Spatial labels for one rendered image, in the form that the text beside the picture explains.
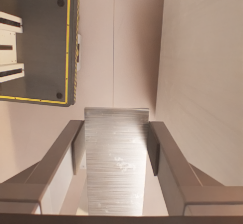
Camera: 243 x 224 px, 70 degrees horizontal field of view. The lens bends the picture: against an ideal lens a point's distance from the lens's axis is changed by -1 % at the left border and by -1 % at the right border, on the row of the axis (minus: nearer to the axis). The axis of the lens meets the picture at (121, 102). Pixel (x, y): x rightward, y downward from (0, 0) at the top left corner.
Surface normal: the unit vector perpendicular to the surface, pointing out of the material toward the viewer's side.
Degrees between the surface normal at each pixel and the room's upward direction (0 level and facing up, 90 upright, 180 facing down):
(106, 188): 0
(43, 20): 0
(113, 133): 0
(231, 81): 90
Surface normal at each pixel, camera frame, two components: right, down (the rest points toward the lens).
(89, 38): 0.00, 0.28
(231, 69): -1.00, -0.02
